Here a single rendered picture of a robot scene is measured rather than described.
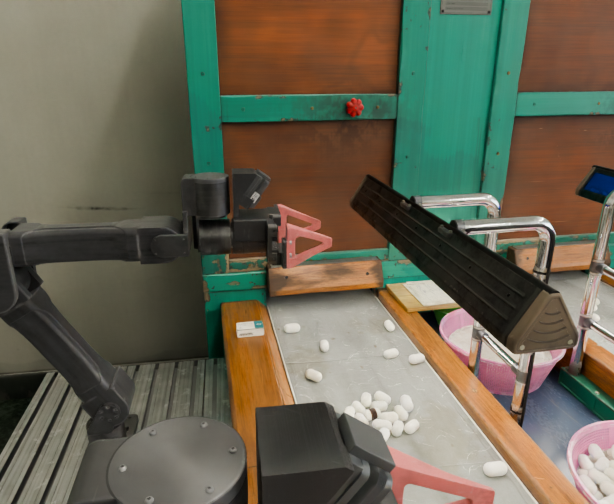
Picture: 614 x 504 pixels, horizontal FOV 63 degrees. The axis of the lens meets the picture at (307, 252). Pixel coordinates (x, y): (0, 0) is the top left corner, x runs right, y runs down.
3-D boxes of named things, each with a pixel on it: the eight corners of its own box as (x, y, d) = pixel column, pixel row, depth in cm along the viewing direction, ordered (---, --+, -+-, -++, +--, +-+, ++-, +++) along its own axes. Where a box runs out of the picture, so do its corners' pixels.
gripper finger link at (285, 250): (326, 212, 82) (268, 214, 81) (335, 225, 75) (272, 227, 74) (325, 251, 84) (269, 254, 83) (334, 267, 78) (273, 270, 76)
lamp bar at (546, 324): (512, 357, 53) (522, 295, 51) (349, 207, 111) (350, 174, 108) (578, 349, 55) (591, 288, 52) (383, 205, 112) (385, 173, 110)
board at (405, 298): (406, 312, 123) (407, 308, 123) (385, 288, 137) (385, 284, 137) (527, 301, 129) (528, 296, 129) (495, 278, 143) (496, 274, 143)
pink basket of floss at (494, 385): (543, 422, 99) (551, 381, 95) (417, 376, 113) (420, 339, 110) (569, 362, 119) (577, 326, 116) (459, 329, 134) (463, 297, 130)
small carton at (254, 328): (237, 338, 112) (237, 330, 111) (236, 330, 115) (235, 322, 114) (264, 335, 113) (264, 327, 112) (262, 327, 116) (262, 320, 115)
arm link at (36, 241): (184, 211, 83) (-18, 218, 78) (180, 227, 74) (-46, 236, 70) (189, 280, 87) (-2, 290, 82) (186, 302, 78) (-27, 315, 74)
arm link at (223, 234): (236, 207, 82) (192, 208, 81) (237, 216, 77) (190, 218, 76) (237, 246, 84) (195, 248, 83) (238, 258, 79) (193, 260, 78)
